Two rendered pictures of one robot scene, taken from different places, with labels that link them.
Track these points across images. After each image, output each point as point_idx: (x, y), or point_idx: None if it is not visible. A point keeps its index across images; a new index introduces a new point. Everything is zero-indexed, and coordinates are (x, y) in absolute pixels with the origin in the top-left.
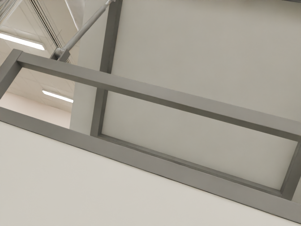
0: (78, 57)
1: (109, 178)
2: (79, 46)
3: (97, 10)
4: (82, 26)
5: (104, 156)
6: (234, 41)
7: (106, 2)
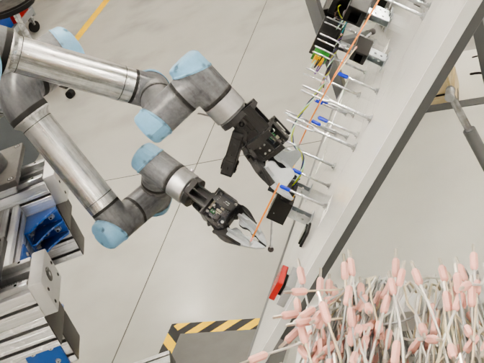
0: (334, 246)
1: None
2: (346, 226)
3: (481, 143)
4: (369, 189)
5: None
6: None
7: (464, 114)
